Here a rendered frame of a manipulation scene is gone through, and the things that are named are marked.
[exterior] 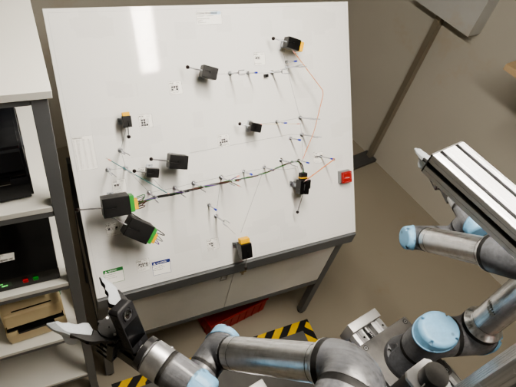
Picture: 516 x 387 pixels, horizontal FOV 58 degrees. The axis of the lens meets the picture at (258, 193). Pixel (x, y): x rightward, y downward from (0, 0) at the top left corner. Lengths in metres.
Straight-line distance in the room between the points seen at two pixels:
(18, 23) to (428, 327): 1.35
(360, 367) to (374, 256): 2.58
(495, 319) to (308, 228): 0.94
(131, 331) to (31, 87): 0.55
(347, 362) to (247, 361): 0.26
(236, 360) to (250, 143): 1.06
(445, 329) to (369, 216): 2.19
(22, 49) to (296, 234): 1.33
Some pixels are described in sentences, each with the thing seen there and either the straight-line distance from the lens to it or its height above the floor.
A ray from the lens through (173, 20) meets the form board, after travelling 1.80.
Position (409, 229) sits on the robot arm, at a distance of 1.49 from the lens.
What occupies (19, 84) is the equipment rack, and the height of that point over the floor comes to 1.85.
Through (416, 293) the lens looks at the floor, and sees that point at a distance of 3.35.
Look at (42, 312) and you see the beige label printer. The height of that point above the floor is 0.78.
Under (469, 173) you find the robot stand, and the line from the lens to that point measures 0.87.
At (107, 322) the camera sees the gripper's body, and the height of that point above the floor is 1.59.
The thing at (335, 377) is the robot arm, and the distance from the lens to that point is 0.82.
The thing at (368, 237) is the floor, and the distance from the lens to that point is 3.46.
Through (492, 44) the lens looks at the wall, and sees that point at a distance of 3.28.
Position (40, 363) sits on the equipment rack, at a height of 0.24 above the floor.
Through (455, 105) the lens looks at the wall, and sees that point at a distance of 3.47.
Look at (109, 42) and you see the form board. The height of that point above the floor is 1.59.
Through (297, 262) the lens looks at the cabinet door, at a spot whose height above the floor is 0.66.
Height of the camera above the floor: 2.52
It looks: 47 degrees down
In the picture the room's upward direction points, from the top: 16 degrees clockwise
